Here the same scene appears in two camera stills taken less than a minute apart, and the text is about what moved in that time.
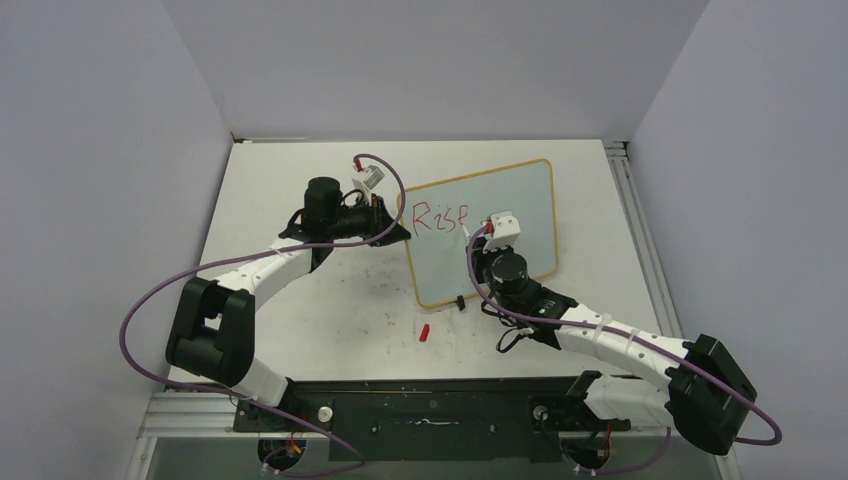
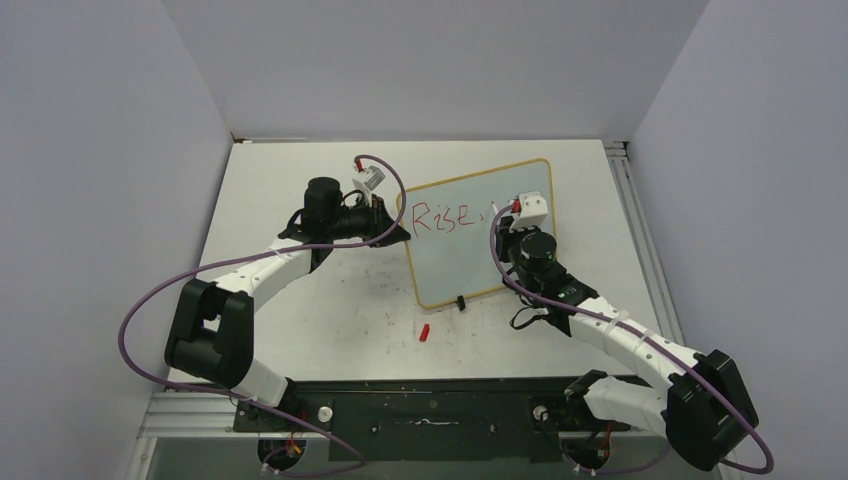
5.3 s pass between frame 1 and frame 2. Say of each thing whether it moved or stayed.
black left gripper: stayed
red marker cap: stayed
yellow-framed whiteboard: stayed
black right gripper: moved
